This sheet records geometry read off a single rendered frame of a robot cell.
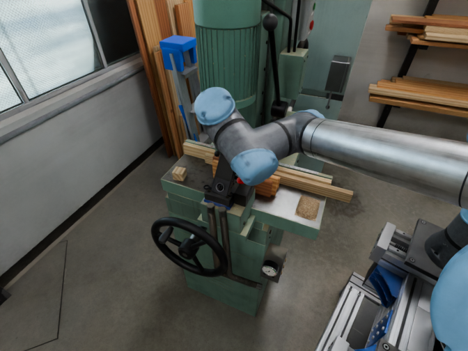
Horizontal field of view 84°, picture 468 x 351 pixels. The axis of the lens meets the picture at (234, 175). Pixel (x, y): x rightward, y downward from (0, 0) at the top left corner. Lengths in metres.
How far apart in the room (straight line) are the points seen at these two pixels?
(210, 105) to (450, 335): 0.42
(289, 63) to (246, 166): 0.58
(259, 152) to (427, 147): 0.23
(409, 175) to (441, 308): 0.19
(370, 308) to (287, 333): 0.45
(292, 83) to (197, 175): 0.48
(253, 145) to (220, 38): 0.36
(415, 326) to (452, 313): 0.79
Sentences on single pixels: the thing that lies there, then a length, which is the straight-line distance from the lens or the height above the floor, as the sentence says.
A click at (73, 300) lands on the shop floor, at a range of 1.94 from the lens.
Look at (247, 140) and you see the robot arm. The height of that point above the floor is 1.31.
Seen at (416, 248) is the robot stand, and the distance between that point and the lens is 1.07.
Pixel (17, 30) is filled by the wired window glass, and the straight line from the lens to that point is 1.92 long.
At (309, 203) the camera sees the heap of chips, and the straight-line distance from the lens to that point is 0.91.
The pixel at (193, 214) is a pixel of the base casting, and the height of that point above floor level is 0.75.
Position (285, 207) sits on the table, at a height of 0.90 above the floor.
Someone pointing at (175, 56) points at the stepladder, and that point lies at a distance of 1.66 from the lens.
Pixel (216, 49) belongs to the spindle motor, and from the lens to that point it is 0.74.
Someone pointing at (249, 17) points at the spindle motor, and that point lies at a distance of 0.74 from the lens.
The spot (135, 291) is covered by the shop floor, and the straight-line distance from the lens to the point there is 1.82.
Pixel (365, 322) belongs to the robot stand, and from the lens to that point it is 1.57.
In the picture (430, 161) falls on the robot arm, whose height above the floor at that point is 1.37.
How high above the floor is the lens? 1.57
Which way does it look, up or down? 42 degrees down
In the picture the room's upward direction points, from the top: straight up
